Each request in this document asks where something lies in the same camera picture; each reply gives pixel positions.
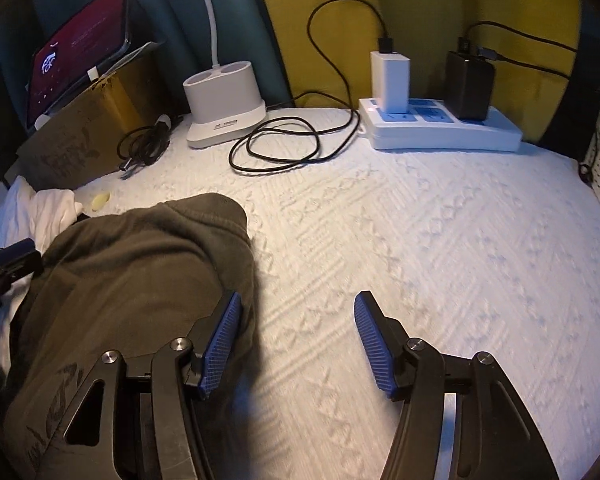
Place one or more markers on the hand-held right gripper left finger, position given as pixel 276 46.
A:
pixel 222 340

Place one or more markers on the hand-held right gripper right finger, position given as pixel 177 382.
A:
pixel 375 345

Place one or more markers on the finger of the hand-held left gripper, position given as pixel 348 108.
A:
pixel 20 257

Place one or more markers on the olive t-shirt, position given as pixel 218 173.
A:
pixel 130 270

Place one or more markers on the white cloth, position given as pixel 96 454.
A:
pixel 45 210

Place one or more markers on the small pale yellow piece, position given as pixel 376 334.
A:
pixel 100 201

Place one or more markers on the brown cardboard box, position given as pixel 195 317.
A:
pixel 70 145

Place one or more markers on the white power strip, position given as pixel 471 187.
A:
pixel 440 135

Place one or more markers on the tablet with red screen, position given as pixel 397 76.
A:
pixel 80 45

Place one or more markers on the grey tablet stand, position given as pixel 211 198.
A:
pixel 130 57

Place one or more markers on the white desk lamp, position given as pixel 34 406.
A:
pixel 225 105

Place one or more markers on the white charger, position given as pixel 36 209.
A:
pixel 390 80

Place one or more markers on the black charger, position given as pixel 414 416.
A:
pixel 467 85

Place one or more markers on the dark grey curtain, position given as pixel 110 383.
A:
pixel 170 0

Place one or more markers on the yellow curtain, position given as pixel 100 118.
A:
pixel 420 0

